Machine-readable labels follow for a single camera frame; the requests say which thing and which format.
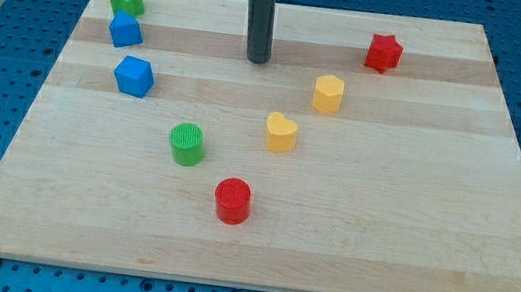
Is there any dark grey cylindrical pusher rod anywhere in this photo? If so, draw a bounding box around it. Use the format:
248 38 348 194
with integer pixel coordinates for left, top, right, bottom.
246 0 276 64

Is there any red cylinder block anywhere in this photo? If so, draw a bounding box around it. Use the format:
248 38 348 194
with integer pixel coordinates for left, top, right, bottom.
214 177 252 225

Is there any wooden board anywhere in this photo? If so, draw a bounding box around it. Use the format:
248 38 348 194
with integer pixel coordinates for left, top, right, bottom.
0 0 521 292

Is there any blue cube block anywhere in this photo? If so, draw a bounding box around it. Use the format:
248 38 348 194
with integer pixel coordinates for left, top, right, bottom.
114 56 154 98

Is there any green star block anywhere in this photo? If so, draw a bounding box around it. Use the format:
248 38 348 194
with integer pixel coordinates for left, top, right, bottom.
109 0 145 18

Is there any yellow heart block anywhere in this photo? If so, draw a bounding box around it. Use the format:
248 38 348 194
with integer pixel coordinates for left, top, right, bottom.
265 111 298 153

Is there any red star block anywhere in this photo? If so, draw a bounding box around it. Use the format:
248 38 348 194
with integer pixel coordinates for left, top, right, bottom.
364 34 404 74

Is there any yellow hexagon block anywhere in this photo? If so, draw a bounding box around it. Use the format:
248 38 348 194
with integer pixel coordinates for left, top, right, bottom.
311 74 345 114

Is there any green cylinder block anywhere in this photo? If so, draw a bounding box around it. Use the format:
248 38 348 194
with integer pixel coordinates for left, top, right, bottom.
169 123 204 167

